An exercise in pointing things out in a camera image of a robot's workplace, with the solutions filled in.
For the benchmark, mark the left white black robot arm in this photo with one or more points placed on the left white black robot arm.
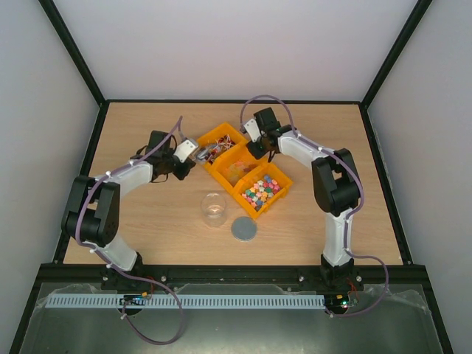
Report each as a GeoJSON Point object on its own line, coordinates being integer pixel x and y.
{"type": "Point", "coordinates": [92, 212]}

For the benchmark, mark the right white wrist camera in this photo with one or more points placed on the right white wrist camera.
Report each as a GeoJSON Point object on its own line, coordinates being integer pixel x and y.
{"type": "Point", "coordinates": [252, 129]}

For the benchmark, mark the metal scoop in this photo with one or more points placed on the metal scoop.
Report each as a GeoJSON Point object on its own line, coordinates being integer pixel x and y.
{"type": "Point", "coordinates": [208, 154]}

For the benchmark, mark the yellow bin with gummies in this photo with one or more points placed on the yellow bin with gummies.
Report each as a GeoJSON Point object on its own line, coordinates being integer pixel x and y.
{"type": "Point", "coordinates": [233, 165]}

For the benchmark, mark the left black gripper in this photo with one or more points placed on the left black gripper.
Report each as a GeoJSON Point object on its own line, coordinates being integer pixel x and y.
{"type": "Point", "coordinates": [181, 174]}

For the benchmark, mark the grey round jar lid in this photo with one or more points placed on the grey round jar lid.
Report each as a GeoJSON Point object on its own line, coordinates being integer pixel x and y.
{"type": "Point", "coordinates": [244, 229]}

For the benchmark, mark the yellow bin with lollipops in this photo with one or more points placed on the yellow bin with lollipops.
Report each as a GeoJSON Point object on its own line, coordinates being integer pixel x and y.
{"type": "Point", "coordinates": [216, 143]}

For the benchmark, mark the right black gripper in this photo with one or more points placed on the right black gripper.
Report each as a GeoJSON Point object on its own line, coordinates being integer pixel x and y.
{"type": "Point", "coordinates": [256, 150]}

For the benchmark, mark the black front mounting rail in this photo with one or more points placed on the black front mounting rail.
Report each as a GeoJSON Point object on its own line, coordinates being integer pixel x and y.
{"type": "Point", "coordinates": [300, 278]}

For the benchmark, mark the yellow bin with colourful candies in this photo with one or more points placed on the yellow bin with colourful candies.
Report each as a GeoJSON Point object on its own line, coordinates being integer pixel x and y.
{"type": "Point", "coordinates": [259, 189]}

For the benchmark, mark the grey slotted cable duct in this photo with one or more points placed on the grey slotted cable duct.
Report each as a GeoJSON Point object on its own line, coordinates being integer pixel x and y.
{"type": "Point", "coordinates": [187, 301]}

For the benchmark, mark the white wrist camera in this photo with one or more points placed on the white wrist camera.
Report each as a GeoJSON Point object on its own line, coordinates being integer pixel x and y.
{"type": "Point", "coordinates": [252, 129]}
{"type": "Point", "coordinates": [185, 149]}

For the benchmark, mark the clear plastic jar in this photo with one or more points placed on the clear plastic jar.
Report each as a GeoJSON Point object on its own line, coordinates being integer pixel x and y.
{"type": "Point", "coordinates": [213, 207]}

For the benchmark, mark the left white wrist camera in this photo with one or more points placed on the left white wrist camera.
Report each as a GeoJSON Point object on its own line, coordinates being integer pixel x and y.
{"type": "Point", "coordinates": [185, 149]}

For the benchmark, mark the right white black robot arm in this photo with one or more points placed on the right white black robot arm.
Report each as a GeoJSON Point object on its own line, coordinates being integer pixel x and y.
{"type": "Point", "coordinates": [336, 185]}

